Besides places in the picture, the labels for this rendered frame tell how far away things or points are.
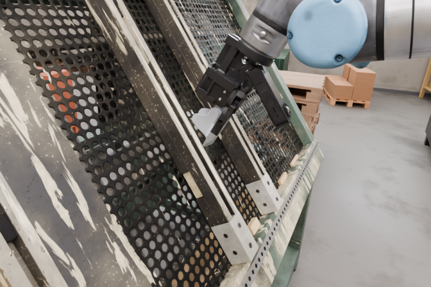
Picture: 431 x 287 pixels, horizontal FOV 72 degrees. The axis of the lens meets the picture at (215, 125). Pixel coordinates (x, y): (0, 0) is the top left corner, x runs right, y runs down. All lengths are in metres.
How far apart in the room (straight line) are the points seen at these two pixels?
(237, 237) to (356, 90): 5.50
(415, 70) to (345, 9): 7.87
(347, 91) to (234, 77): 5.67
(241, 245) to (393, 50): 0.66
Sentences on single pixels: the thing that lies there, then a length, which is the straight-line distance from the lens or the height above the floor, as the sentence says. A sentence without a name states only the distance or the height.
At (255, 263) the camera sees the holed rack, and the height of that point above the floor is 0.89.
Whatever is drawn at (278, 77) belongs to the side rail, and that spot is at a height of 1.24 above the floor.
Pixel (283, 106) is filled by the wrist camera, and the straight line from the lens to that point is 0.52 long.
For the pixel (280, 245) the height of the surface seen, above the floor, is 0.84.
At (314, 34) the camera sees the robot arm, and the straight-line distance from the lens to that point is 0.32.
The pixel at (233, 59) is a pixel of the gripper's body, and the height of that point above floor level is 1.48.
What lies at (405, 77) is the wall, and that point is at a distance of 8.14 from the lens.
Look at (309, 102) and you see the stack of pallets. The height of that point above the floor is 0.75.
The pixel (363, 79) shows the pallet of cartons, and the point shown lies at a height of 0.53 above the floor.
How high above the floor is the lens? 1.56
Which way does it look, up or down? 21 degrees down
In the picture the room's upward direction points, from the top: 3 degrees clockwise
